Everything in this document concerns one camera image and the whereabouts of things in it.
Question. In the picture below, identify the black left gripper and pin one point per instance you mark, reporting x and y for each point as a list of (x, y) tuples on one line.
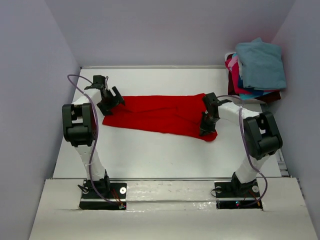
[(116, 100)]

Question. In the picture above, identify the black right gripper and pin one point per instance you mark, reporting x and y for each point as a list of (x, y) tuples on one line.
[(204, 129)]

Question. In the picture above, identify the red t shirt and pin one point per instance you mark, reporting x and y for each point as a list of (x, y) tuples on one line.
[(178, 114)]

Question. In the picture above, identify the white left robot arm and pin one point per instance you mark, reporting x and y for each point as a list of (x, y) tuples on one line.
[(80, 124)]

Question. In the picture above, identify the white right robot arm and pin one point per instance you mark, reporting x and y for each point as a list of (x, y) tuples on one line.
[(260, 136)]

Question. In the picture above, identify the bright blue t shirt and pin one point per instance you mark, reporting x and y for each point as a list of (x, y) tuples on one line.
[(249, 93)]

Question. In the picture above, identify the pink t shirt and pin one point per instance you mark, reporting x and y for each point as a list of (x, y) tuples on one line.
[(233, 76)]

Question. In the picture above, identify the dark maroon t shirt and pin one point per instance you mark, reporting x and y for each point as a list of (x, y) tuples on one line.
[(270, 97)]

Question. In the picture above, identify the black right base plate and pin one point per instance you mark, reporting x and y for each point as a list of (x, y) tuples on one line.
[(229, 197)]

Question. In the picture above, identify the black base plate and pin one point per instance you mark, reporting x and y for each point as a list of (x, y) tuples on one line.
[(114, 200), (229, 197)]

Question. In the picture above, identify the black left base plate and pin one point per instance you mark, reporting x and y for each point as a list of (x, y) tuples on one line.
[(114, 200)]

